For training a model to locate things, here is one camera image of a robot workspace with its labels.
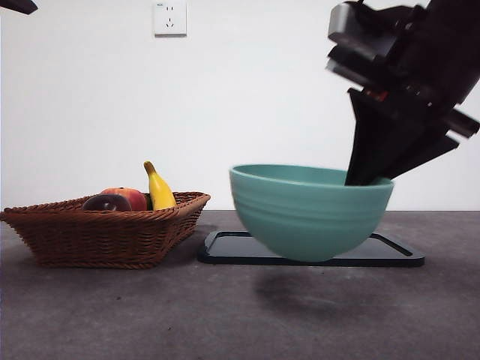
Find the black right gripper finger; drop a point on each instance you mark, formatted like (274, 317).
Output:
(369, 146)
(423, 152)

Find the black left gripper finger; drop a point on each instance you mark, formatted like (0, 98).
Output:
(18, 4)

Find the yellow banana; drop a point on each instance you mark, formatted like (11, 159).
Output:
(160, 193)

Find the brown wicker basket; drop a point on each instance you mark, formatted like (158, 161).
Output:
(101, 240)

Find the teal ribbed bowl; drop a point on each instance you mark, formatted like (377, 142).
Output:
(311, 221)

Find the black rectangular tray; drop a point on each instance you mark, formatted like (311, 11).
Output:
(221, 249)

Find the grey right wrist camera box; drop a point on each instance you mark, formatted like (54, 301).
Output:
(345, 20)

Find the white wall socket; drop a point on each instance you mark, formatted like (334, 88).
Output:
(170, 20)

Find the red orange peach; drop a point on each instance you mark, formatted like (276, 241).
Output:
(137, 198)

